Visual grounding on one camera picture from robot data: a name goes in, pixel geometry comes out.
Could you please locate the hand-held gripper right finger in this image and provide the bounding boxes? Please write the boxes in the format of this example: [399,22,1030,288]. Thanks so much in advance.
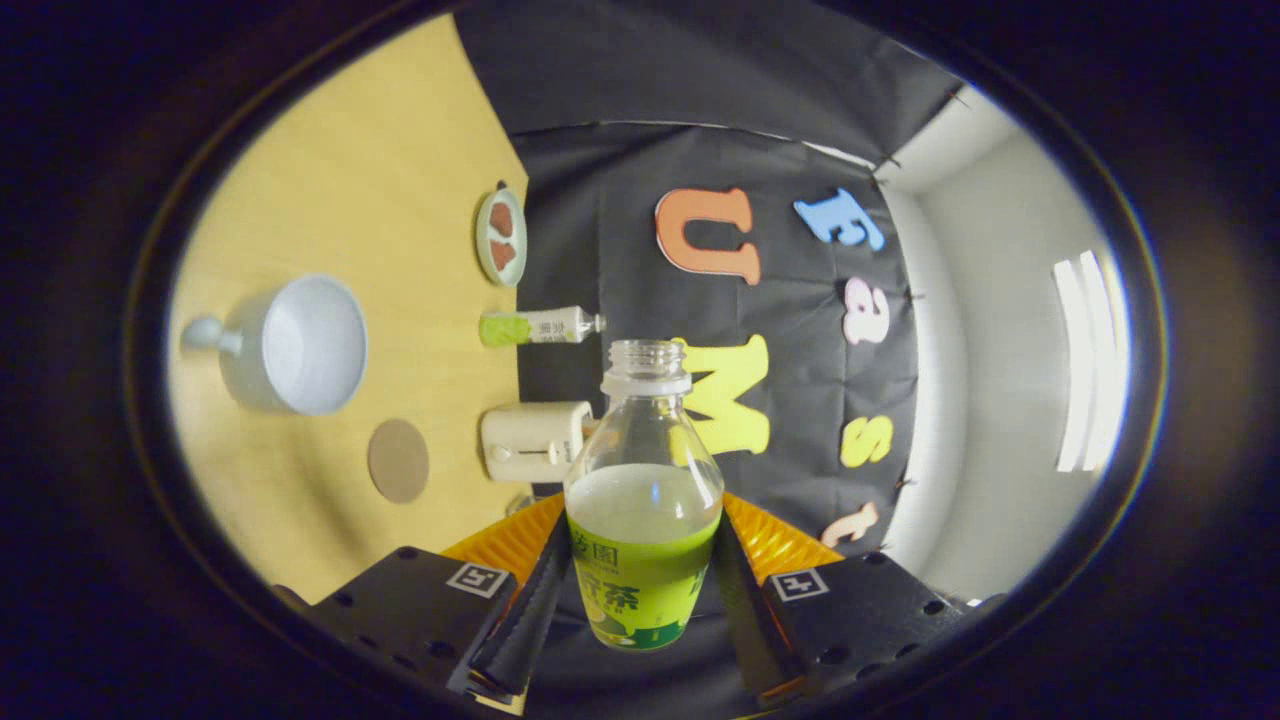
[712,490,1001,706]

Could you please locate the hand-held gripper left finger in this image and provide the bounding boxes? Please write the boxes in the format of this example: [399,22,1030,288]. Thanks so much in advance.
[300,490,573,701]

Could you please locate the clear juice bottle green label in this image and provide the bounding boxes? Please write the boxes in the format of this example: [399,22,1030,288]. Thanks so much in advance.
[563,339,726,652]

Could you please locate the round brown coaster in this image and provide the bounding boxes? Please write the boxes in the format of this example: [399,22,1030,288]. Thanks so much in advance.
[367,419,431,504]

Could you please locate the white cup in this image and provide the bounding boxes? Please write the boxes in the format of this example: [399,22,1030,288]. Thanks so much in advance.
[180,275,369,417]

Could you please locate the small bottle with green liquid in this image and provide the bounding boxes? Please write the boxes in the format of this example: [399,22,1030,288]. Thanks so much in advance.
[478,306,607,348]

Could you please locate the white toaster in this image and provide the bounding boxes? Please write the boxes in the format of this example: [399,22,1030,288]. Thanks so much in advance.
[480,401,596,484]

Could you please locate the round grey plate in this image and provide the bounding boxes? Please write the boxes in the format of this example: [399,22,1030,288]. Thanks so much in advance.
[475,183,528,288]

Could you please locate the wooden table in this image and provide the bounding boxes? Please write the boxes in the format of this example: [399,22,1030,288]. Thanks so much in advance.
[165,12,546,716]

